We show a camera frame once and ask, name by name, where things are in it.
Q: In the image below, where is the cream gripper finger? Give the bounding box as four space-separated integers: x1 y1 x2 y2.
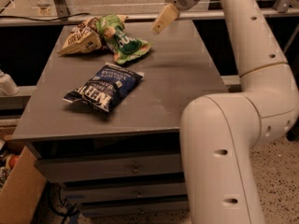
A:
151 4 179 34

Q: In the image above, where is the grey drawer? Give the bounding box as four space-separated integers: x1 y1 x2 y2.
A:
80 200 189 217
35 152 182 183
63 183 186 203

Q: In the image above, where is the top grey drawer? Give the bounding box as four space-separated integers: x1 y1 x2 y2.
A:
35 152 182 183

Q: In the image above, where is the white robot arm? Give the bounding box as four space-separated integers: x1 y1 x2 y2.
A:
152 0 298 224

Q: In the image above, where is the black floor cable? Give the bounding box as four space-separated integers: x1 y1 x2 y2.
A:
46 184 81 224

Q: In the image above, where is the middle grey drawer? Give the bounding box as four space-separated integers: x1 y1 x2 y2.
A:
63 183 186 203

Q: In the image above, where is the blue kettle chip bag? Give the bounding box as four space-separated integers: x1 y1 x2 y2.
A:
63 63 144 113

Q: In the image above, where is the grey drawer cabinet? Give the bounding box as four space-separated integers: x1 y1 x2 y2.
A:
13 21 225 217

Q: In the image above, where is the brown chip bag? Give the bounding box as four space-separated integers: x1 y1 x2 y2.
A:
57 14 128 56

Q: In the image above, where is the bottom grey drawer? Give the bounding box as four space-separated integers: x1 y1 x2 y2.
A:
80 200 189 217

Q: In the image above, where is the red round object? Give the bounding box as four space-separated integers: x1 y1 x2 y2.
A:
8 155 20 169

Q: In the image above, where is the metal railing frame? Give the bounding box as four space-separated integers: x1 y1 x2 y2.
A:
0 0 299 26

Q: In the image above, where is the white pipe fitting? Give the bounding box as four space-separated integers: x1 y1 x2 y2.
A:
0 70 20 96

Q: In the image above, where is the cardboard box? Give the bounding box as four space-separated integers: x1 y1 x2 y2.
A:
0 147 46 224

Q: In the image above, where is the green rice chip bag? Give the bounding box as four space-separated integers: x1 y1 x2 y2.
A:
96 15 150 65

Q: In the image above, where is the black cable on railing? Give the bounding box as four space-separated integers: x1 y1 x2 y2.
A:
0 12 92 22

